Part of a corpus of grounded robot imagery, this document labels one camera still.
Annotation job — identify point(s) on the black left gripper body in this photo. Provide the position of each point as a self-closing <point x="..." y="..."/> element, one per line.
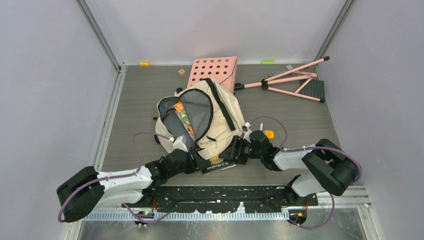
<point x="182" y="169"/>

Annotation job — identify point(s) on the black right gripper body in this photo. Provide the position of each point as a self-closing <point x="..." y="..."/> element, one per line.
<point x="250" y="152"/>

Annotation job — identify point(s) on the black moon and sixpence book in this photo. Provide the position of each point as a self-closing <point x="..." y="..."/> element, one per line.
<point x="215" y="164"/>

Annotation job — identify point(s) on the beige canvas backpack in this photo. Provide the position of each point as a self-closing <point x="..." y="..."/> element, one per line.
<point x="213" y="112"/>

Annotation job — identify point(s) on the orange treehouse book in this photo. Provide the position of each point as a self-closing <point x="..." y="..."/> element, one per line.
<point x="183" y="116"/>

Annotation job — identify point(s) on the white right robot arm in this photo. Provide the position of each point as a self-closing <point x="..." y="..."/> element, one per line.
<point x="331" y="169"/>

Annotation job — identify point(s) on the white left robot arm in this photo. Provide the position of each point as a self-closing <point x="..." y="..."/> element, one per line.
<point x="89" y="189"/>

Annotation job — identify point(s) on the orange yellow eraser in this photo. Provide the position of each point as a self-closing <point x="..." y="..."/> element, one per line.
<point x="269" y="134"/>

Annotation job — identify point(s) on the pink folding tripod stand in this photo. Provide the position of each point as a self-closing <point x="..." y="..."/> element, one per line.
<point x="291" y="75"/>

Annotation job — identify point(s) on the pink perforated music stand tray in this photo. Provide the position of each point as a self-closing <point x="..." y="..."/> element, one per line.
<point x="222" y="69"/>

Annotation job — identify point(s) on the small wooden cube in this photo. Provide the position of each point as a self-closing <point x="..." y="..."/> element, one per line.
<point x="182" y="73"/>

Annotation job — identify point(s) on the grey lego strip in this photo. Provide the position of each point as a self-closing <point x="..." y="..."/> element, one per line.
<point x="283" y="70"/>

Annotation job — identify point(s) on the yellow block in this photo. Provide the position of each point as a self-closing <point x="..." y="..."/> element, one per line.
<point x="144" y="64"/>

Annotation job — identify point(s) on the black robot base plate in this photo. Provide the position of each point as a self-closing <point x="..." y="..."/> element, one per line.
<point x="220" y="199"/>

